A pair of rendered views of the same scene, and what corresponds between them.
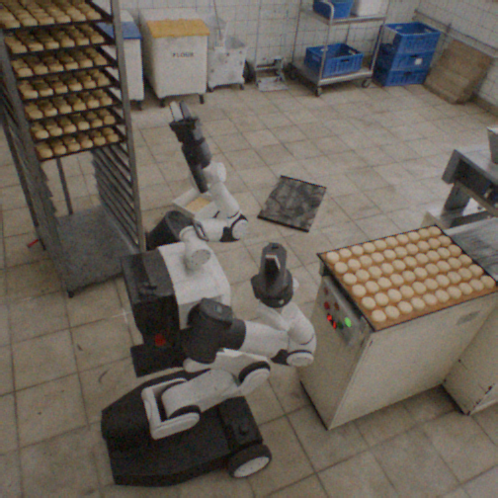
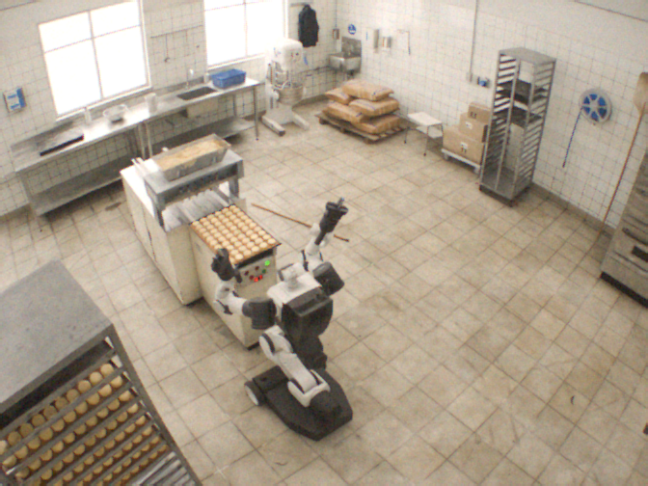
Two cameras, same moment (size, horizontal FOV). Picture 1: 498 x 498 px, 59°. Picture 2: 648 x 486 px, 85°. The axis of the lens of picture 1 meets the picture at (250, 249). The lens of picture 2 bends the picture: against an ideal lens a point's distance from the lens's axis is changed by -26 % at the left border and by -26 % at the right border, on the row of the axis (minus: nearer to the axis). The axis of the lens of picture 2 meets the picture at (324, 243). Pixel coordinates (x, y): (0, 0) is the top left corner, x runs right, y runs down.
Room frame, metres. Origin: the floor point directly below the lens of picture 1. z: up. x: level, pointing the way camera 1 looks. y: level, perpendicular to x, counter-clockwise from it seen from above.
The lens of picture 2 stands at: (1.16, 1.91, 2.75)
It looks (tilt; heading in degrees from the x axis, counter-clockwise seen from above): 38 degrees down; 258
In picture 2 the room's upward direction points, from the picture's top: straight up
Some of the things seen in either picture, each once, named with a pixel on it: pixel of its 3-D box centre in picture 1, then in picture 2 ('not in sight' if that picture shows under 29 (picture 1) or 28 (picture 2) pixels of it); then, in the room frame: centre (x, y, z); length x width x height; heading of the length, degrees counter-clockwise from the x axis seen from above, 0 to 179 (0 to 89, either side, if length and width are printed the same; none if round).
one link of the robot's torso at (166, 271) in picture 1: (176, 296); (300, 310); (0.93, 0.22, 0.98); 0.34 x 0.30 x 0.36; 27
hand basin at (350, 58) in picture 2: not in sight; (347, 55); (-0.64, -5.07, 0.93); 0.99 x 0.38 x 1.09; 118
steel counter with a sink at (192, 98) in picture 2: not in sight; (137, 131); (2.49, -3.49, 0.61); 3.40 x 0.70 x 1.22; 28
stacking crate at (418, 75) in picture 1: (397, 71); not in sight; (5.72, -1.57, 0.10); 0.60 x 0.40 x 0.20; 116
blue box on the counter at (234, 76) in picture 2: not in sight; (229, 78); (1.24, -4.17, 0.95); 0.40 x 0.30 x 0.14; 31
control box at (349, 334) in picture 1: (338, 311); (256, 271); (1.13, -0.37, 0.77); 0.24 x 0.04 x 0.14; 28
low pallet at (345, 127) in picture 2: not in sight; (362, 122); (-0.65, -4.17, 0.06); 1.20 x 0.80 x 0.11; 121
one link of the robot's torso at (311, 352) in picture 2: (171, 347); (305, 344); (0.92, 0.25, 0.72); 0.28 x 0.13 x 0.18; 117
